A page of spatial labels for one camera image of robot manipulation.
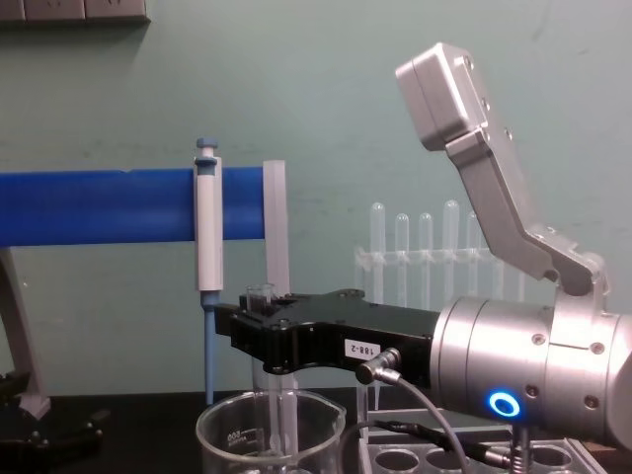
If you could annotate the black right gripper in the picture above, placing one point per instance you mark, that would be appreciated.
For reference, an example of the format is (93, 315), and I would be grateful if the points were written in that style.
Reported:
(340, 326)

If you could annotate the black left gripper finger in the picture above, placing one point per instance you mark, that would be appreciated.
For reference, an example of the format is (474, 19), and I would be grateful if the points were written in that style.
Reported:
(12, 385)
(64, 429)

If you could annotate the clear glass test tube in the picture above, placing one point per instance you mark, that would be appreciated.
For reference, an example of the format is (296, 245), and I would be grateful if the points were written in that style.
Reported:
(260, 296)

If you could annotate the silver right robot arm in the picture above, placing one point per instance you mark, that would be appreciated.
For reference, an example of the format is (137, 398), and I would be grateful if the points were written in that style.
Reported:
(498, 345)

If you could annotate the translucent white stand leg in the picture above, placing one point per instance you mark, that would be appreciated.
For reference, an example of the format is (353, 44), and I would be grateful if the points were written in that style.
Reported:
(276, 222)

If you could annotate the white and blue pipette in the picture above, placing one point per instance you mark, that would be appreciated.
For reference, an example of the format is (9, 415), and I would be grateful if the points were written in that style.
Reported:
(208, 232)

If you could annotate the clear glass beaker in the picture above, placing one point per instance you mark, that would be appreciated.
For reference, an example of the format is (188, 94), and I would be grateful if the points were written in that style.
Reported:
(232, 434)

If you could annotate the clear plastic test tube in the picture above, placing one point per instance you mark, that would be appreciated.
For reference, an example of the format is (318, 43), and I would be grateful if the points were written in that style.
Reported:
(425, 232)
(377, 227)
(402, 232)
(450, 227)

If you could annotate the clear rack with round holes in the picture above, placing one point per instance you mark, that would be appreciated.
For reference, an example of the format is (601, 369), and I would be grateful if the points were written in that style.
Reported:
(395, 459)

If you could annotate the blue stand crossbar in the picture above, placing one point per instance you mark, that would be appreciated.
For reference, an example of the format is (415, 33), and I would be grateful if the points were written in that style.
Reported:
(99, 207)

